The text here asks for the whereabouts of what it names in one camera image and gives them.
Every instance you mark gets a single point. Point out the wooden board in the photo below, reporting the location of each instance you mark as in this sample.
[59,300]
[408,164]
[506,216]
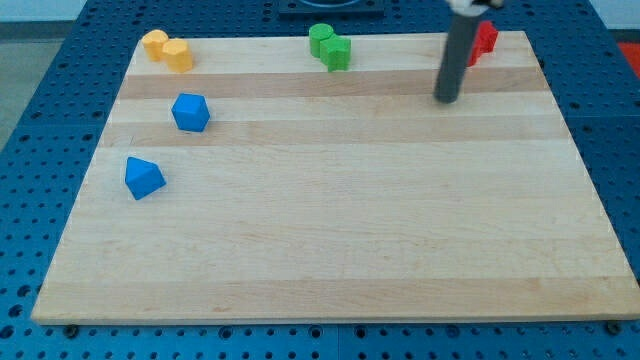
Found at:
[339,197]

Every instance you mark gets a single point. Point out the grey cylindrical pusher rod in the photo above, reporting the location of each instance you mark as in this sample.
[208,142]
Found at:
[457,52]

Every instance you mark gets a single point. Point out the yellow block left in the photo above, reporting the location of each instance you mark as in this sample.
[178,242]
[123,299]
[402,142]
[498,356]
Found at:
[153,43]

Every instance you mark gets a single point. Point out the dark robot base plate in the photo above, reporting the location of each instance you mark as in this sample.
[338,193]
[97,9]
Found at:
[296,8]

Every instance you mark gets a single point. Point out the blue triangle block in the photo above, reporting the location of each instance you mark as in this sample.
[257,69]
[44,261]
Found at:
[143,177]

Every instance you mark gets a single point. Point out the yellow hexagon block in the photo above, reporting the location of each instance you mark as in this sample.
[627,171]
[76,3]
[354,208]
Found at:
[177,55]

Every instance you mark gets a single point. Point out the white rod mount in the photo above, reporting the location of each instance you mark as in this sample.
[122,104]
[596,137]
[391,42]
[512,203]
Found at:
[473,8]

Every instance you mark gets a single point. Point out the green star block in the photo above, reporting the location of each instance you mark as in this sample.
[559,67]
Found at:
[335,53]

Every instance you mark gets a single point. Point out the blue cube block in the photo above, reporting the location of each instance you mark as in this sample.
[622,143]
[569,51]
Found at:
[190,112]

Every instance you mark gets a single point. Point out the green cylinder block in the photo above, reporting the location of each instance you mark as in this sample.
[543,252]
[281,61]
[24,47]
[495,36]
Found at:
[318,33]

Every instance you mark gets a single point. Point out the red block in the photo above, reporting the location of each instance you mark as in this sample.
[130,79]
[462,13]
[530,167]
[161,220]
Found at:
[484,42]

